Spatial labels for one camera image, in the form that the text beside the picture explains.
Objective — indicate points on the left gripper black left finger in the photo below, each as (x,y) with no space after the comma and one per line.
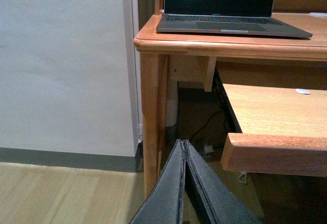
(165,202)

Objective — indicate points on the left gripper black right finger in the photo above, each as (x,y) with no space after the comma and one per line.
(209,196)

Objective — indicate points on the wooden pull-out keyboard tray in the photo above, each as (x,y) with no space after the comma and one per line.
(277,129)

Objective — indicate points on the white computer mouse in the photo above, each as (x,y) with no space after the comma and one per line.
(303,91)

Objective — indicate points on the white plug in strip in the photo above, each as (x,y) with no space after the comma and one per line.
(208,149)

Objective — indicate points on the wooden desk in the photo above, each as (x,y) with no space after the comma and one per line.
(195,58)

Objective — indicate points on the grey laptop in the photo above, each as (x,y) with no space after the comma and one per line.
(226,17)

